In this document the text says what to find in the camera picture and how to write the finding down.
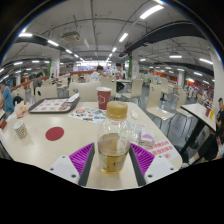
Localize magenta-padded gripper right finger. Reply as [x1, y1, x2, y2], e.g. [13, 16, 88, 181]
[128, 143, 178, 187]

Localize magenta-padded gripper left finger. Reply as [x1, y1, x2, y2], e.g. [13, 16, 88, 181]
[48, 142, 96, 187]

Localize clear bottle with tan cap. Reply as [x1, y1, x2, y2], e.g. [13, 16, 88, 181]
[96, 100, 133, 175]

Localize white card with red print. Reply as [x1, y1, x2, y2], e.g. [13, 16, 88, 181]
[143, 139, 181, 162]

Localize small purple packet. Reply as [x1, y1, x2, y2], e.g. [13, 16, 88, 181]
[141, 129, 156, 146]

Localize clear plastic bag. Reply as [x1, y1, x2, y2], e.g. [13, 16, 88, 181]
[128, 121, 156, 148]

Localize flat round red coaster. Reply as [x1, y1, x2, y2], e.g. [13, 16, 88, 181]
[45, 126, 65, 142]

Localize colourful sticker sheet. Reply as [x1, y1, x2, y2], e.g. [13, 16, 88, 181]
[68, 106, 108, 125]

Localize beige canteen chairs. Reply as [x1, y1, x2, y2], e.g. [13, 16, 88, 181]
[13, 74, 198, 128]

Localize dark food tray, paper liner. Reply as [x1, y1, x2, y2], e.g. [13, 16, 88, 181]
[27, 96, 81, 115]

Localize crumpled white napkin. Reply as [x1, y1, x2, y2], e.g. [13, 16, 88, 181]
[66, 92, 81, 104]

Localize red paper cup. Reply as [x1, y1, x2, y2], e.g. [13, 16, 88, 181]
[96, 86, 113, 111]

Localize person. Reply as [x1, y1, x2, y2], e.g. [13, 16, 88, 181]
[113, 62, 127, 93]
[89, 65, 105, 83]
[181, 97, 224, 168]
[33, 71, 45, 94]
[0, 81, 15, 118]

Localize beige neighbouring table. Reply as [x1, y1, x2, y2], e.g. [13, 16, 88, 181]
[178, 102, 219, 156]

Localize food wrapper with fries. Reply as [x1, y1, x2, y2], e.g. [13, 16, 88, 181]
[13, 100, 32, 118]

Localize black backpack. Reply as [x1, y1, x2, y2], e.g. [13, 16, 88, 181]
[11, 95, 24, 106]

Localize ceiling air conditioner unit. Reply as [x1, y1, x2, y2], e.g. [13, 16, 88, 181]
[61, 30, 82, 43]

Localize ceiling lights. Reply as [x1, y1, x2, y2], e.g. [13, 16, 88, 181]
[0, 3, 214, 84]

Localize white striped mug, gold handle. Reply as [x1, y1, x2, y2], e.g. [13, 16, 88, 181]
[13, 119, 29, 140]

